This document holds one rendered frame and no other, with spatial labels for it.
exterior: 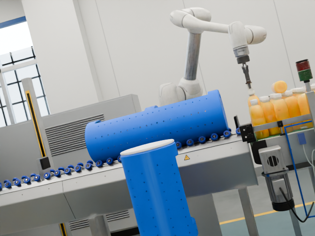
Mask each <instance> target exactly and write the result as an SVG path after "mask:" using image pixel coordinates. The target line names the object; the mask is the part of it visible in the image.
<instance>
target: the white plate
mask: <svg viewBox="0 0 315 236"><path fill-rule="evenodd" d="M173 142H174V139H168V140H161V141H157V142H153V143H149V144H145V145H141V146H138V147H134V148H131V149H128V150H125V151H123V152H121V153H120V155H132V154H137V153H141V152H145V151H149V150H152V149H156V148H160V147H163V146H166V145H169V144H171V143H173Z"/></svg>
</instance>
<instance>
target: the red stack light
mask: <svg viewBox="0 0 315 236"><path fill-rule="evenodd" d="M310 68H311V67H310V63H309V61H305V62H301V63H298V64H296V69H297V72H299V71H303V70H307V69H310Z"/></svg>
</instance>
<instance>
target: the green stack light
mask: <svg viewBox="0 0 315 236"><path fill-rule="evenodd" d="M298 77H299V81H305V80H309V79H313V75H312V71H311V69H307V70H303V71H299V72H298Z"/></svg>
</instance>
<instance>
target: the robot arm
mask: <svg viewBox="0 0 315 236"><path fill-rule="evenodd" d="M169 18H170V21H171V22H172V23H173V24H174V25H176V26H178V27H181V28H186V29H187V30H188V39H187V51H186V60H185V69H184V76H183V77H182V78H181V80H180V82H179V84H178V86H176V84H174V83H173V82H168V83H165V84H162V85H160V87H159V90H158V98H159V104H160V107H161V106H165V105H169V104H172V103H177V102H181V101H185V100H188V99H192V98H196V97H200V96H202V94H203V88H202V86H201V85H200V83H199V81H198V79H197V77H196V75H197V67H198V60H199V52H200V44H201V37H202V33H203V32H204V31H211V32H219V33H227V34H228V36H229V40H230V44H231V46H232V48H233V52H234V55H235V57H236V58H237V63H238V64H242V65H243V66H242V70H243V73H244V74H245V78H246V84H247V89H248V93H249V95H252V94H254V91H253V87H252V82H251V80H250V77H249V69H248V65H246V62H249V61H250V58H249V56H248V54H249V49H248V45H252V44H259V43H261V42H263V41H264V40H265V39H266V36H267V32H266V30H265V29H264V28H263V27H260V26H253V25H245V26H244V25H243V24H242V22H240V21H237V22H232V23H231V24H230V25H226V24H220V23H213V22H210V21H211V13H210V11H209V10H207V9H204V8H202V7H191V8H186V9H181V10H174V11H172V12H171V13H170V16H169Z"/></svg>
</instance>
